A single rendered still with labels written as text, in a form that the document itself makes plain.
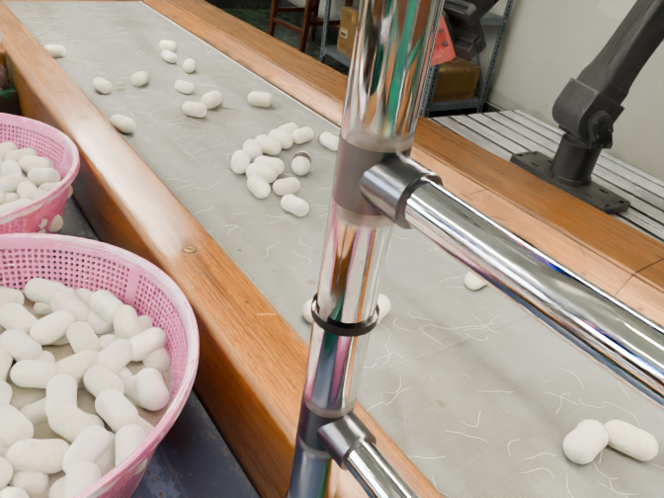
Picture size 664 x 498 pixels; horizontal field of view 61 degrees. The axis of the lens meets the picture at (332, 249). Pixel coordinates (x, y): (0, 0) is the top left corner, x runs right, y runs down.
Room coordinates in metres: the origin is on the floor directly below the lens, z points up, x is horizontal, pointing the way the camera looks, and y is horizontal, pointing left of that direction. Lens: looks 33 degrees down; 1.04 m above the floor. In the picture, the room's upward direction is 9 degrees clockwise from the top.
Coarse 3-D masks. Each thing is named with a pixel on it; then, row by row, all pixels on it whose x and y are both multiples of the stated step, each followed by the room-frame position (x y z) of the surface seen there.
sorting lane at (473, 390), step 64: (64, 64) 0.86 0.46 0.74; (128, 64) 0.91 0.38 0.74; (192, 128) 0.69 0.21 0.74; (256, 128) 0.72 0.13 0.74; (320, 128) 0.75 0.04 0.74; (192, 192) 0.52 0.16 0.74; (320, 192) 0.57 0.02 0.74; (256, 256) 0.42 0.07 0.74; (320, 256) 0.44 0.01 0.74; (448, 256) 0.47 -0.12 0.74; (384, 320) 0.36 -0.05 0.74; (448, 320) 0.37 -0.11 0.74; (512, 320) 0.38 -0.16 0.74; (384, 384) 0.29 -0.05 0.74; (448, 384) 0.30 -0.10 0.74; (512, 384) 0.31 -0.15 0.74; (576, 384) 0.32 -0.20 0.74; (448, 448) 0.24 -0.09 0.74; (512, 448) 0.25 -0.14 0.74
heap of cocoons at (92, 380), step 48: (0, 288) 0.34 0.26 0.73; (48, 288) 0.33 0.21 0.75; (0, 336) 0.28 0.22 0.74; (48, 336) 0.28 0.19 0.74; (96, 336) 0.29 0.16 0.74; (144, 336) 0.29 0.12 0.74; (0, 384) 0.23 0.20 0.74; (48, 384) 0.24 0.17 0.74; (96, 384) 0.25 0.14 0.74; (144, 384) 0.25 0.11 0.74; (0, 432) 0.20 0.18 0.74; (48, 432) 0.22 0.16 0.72; (96, 432) 0.21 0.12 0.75; (144, 432) 0.22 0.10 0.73; (0, 480) 0.17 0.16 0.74; (48, 480) 0.19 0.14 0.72; (96, 480) 0.18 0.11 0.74
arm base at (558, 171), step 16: (560, 144) 0.86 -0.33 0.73; (576, 144) 0.84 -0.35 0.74; (512, 160) 0.92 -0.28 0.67; (528, 160) 0.91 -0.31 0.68; (544, 160) 0.92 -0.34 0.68; (560, 160) 0.85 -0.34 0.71; (576, 160) 0.83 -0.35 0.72; (592, 160) 0.84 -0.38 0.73; (544, 176) 0.86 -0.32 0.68; (560, 176) 0.84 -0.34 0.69; (576, 176) 0.83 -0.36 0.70; (576, 192) 0.81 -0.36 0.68; (592, 192) 0.82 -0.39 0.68; (608, 192) 0.83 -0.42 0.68; (608, 208) 0.77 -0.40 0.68; (624, 208) 0.79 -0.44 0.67
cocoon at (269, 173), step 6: (246, 168) 0.57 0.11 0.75; (252, 168) 0.56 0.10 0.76; (258, 168) 0.56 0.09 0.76; (264, 168) 0.57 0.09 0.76; (270, 168) 0.57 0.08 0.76; (246, 174) 0.56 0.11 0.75; (252, 174) 0.56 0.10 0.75; (258, 174) 0.56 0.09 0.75; (264, 174) 0.56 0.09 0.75; (270, 174) 0.56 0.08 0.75; (276, 174) 0.57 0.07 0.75; (270, 180) 0.56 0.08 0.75
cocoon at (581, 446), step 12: (588, 420) 0.27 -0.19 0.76; (576, 432) 0.25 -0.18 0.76; (588, 432) 0.25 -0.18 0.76; (600, 432) 0.26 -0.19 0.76; (564, 444) 0.25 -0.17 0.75; (576, 444) 0.25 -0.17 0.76; (588, 444) 0.24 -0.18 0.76; (600, 444) 0.25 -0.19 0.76; (576, 456) 0.24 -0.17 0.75; (588, 456) 0.24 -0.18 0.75
